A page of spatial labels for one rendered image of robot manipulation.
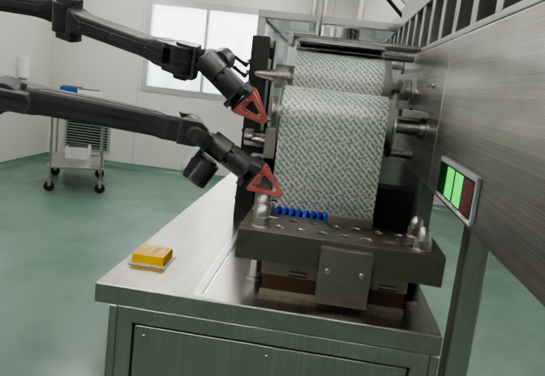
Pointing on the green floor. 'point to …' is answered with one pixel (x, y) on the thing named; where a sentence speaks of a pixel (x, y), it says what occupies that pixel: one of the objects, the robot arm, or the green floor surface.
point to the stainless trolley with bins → (82, 152)
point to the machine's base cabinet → (241, 350)
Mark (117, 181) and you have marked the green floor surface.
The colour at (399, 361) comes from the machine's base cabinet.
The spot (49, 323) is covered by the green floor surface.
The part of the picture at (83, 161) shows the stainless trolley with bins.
